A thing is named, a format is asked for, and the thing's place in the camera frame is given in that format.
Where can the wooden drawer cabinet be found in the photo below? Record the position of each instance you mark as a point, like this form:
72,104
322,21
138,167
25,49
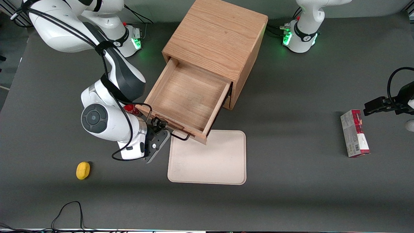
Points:
216,35

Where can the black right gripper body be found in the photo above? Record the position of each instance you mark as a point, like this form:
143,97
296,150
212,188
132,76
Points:
151,128

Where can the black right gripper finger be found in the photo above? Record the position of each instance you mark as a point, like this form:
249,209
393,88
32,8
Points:
156,123
163,125

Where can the beige rectangular tray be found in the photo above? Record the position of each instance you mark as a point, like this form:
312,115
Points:
213,161

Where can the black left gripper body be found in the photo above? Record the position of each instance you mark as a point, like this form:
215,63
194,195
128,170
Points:
403,99

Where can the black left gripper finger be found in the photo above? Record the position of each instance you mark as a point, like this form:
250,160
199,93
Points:
378,103
380,110

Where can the aluminium frame rail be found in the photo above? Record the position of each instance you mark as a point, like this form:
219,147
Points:
8,8
410,11

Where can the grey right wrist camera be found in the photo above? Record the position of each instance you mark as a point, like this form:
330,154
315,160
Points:
160,144

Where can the red cola bottle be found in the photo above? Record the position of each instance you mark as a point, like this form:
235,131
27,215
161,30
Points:
132,109

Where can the red and grey carton box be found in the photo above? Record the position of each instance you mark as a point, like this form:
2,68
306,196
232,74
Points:
354,133

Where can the yellow lemon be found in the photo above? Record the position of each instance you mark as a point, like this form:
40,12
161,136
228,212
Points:
82,170

